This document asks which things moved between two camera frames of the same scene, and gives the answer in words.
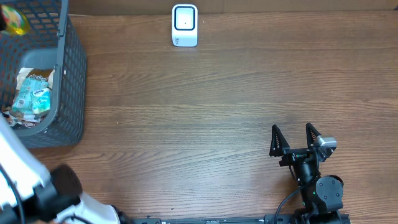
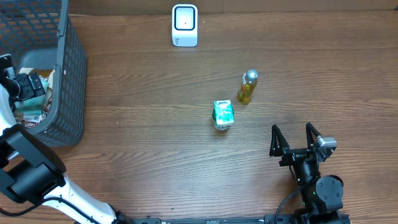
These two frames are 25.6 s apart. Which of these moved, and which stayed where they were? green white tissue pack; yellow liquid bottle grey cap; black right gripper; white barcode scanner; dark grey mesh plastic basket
Moved: yellow liquid bottle grey cap; green white tissue pack
Stayed: black right gripper; dark grey mesh plastic basket; white barcode scanner
